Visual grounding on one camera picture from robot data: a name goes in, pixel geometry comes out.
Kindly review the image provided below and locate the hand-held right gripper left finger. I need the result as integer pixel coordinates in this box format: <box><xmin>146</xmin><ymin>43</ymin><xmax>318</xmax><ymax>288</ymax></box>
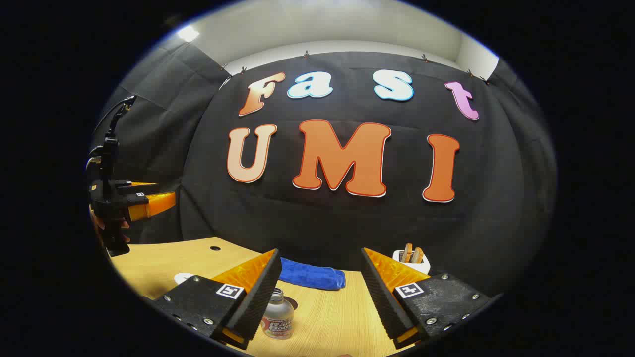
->
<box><xmin>151</xmin><ymin>249</ymin><xmax>282</xmax><ymax>350</ymax></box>

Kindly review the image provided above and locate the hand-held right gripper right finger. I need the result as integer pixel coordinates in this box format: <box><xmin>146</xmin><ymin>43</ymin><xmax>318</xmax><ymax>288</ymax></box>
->
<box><xmin>361</xmin><ymin>247</ymin><xmax>497</xmax><ymax>349</ymax></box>

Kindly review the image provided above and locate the silver water bottle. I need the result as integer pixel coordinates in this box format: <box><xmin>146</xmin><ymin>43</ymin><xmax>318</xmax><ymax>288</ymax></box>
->
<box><xmin>261</xmin><ymin>288</ymin><xmax>295</xmax><ymax>340</ymax></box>

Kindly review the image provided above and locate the white toaster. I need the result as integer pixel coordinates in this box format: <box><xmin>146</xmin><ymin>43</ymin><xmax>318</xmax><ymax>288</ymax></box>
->
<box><xmin>392</xmin><ymin>249</ymin><xmax>431</xmax><ymax>274</ymax></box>

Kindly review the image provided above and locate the blue towel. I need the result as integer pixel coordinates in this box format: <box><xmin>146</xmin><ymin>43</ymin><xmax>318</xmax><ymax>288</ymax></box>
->
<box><xmin>279</xmin><ymin>257</ymin><xmax>346</xmax><ymax>291</ymax></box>

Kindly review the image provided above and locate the black backdrop cloth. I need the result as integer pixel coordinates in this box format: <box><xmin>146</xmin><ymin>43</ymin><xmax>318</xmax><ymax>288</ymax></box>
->
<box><xmin>89</xmin><ymin>37</ymin><xmax>557</xmax><ymax>298</ymax></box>

